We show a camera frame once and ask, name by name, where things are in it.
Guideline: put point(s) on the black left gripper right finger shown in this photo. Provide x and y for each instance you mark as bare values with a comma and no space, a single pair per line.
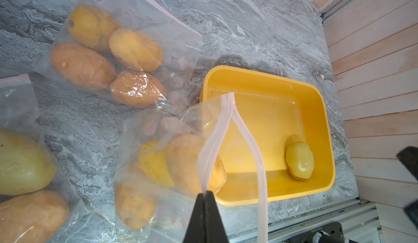
214,229

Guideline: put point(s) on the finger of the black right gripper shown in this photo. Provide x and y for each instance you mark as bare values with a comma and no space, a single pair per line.
411,211
409,158

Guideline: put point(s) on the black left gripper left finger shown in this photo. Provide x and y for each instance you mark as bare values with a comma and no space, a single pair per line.
196,230

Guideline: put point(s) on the clear zipper bag pink zip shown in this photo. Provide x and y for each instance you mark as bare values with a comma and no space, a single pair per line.
19,114

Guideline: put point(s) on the yellow plastic tray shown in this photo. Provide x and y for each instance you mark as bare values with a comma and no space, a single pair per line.
276,110

